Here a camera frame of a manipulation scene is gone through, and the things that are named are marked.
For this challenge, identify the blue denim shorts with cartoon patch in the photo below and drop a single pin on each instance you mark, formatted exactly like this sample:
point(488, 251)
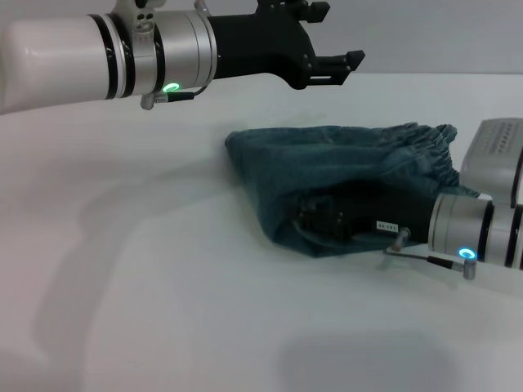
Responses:
point(327, 163)

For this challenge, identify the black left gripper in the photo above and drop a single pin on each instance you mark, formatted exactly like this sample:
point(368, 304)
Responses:
point(261, 45)

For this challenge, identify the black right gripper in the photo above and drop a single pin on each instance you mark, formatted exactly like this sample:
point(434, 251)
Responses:
point(384, 216)

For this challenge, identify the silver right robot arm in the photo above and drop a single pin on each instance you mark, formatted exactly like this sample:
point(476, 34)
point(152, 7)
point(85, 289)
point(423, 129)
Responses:
point(478, 232)

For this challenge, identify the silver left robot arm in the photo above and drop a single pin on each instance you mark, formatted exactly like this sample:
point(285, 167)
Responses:
point(102, 61)

